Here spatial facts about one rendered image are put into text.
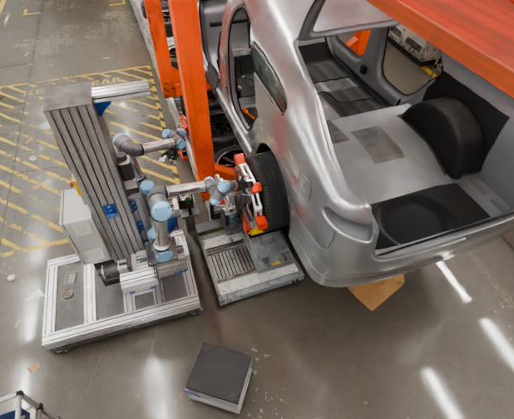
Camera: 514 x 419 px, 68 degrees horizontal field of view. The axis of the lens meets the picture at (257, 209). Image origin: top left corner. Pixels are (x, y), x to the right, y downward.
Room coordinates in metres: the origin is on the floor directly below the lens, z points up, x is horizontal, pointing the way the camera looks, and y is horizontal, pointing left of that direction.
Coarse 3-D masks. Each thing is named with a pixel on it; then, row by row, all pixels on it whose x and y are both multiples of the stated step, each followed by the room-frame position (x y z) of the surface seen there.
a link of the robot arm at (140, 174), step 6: (114, 138) 2.29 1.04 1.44; (120, 138) 2.27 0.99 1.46; (126, 138) 2.27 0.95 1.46; (114, 144) 2.27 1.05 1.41; (120, 144) 2.22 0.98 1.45; (120, 150) 2.20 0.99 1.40; (132, 162) 2.26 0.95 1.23; (138, 168) 2.29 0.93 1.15; (138, 174) 2.27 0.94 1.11; (144, 174) 2.32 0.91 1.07; (138, 180) 2.25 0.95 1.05
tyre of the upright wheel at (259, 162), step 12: (252, 156) 2.43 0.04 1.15; (264, 156) 2.41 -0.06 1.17; (252, 168) 2.31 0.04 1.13; (264, 168) 2.26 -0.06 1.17; (276, 168) 2.27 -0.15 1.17; (264, 180) 2.16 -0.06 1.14; (276, 180) 2.17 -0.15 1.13; (264, 192) 2.08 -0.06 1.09; (276, 192) 2.10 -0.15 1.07; (264, 204) 2.05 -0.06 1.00; (276, 204) 2.04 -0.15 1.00; (288, 204) 2.07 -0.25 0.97; (264, 216) 2.04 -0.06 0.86; (276, 216) 2.01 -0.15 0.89; (288, 216) 2.05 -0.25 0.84; (276, 228) 2.06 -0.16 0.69
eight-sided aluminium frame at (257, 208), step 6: (240, 168) 2.33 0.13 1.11; (246, 168) 2.32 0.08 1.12; (240, 174) 2.50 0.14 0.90; (246, 180) 2.19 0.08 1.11; (252, 180) 2.18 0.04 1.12; (252, 198) 2.08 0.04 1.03; (258, 198) 2.08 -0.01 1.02; (252, 204) 2.07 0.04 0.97; (258, 204) 2.07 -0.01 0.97; (258, 210) 2.02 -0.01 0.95; (246, 216) 2.25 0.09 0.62; (252, 216) 2.25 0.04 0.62; (252, 222) 2.18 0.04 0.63
